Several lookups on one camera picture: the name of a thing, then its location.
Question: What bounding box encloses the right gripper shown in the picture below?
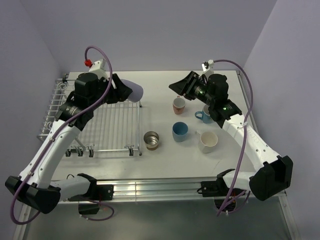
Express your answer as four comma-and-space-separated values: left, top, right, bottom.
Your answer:
169, 70, 215, 106

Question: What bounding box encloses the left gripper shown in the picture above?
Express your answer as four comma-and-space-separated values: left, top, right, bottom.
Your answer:
89, 73, 132, 110

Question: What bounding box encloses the lilac cup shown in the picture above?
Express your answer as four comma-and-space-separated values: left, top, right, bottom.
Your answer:
121, 79, 144, 103

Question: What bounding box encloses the blue cup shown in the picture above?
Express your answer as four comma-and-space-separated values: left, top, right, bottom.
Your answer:
172, 122, 189, 143

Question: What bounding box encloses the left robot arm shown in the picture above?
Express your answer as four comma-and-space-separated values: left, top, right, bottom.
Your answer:
5, 72, 143, 214

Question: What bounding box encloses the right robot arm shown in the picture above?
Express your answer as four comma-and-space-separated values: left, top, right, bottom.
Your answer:
169, 71, 293, 201

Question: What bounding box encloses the pink mug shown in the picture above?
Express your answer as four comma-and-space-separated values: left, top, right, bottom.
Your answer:
172, 96, 186, 115

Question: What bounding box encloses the steel cup brown base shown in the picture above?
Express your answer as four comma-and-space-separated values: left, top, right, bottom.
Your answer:
143, 131, 160, 151

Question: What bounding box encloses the white mug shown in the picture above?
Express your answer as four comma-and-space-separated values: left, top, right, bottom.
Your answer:
195, 130, 218, 154

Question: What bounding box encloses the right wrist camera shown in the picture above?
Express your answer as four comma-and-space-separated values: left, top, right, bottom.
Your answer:
201, 59, 215, 79

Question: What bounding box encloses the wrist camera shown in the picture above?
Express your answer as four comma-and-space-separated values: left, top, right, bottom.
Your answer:
201, 59, 215, 79
84, 58, 108, 79

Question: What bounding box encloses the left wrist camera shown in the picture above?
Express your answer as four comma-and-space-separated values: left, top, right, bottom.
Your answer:
84, 58, 108, 79

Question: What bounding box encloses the metal wire dish rack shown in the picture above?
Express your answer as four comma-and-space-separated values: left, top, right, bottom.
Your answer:
37, 74, 142, 158

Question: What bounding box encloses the blue mug with handle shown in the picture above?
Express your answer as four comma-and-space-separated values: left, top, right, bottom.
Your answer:
194, 105, 214, 124

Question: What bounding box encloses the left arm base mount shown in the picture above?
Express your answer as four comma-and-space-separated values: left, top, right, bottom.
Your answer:
64, 173, 118, 222

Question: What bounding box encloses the aluminium rail frame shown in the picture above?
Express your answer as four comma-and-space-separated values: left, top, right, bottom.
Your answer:
14, 71, 301, 240

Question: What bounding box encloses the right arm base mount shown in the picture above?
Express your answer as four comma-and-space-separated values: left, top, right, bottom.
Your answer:
197, 180, 251, 216

